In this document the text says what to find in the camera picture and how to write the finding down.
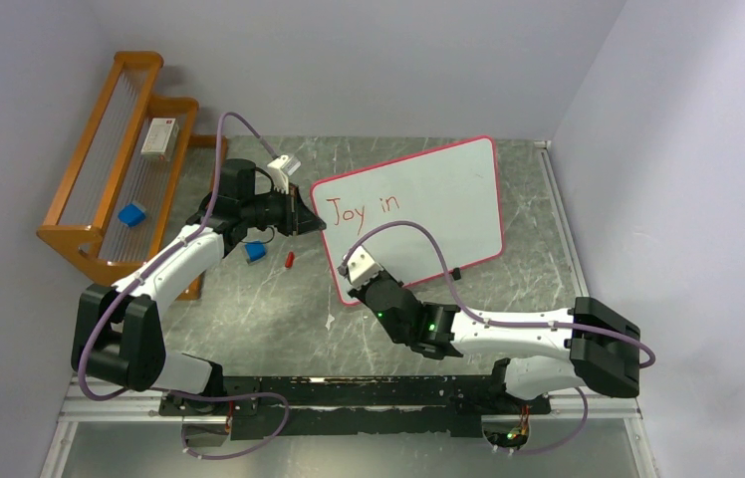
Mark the red marker cap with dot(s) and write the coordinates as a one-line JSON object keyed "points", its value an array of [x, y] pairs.
{"points": [[290, 259]]}

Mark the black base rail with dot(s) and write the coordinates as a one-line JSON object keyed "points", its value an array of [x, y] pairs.
{"points": [[320, 406]]}

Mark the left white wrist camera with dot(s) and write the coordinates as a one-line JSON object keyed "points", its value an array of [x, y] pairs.
{"points": [[281, 169]]}

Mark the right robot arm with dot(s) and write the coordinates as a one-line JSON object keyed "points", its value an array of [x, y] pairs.
{"points": [[588, 344]]}

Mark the white red cardboard box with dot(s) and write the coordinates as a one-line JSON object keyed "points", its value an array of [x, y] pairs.
{"points": [[160, 140]]}

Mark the red framed whiteboard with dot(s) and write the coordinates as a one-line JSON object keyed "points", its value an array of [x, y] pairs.
{"points": [[453, 191]]}

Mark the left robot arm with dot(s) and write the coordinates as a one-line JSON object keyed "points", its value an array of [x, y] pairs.
{"points": [[118, 336]]}

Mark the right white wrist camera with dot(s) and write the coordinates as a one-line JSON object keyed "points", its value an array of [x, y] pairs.
{"points": [[359, 267]]}

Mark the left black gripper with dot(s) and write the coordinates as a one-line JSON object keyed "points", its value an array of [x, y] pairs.
{"points": [[298, 218]]}

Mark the blue eraser on shelf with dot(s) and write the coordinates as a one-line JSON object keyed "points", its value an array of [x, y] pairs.
{"points": [[132, 215]]}

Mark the orange wooden shelf rack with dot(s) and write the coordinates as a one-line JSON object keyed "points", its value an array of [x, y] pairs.
{"points": [[106, 172]]}

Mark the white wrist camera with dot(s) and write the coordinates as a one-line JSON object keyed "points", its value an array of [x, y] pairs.
{"points": [[281, 169], [359, 267]]}

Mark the blue eraser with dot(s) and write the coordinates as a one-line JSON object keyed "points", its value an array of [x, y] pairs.
{"points": [[132, 215], [254, 251]]}

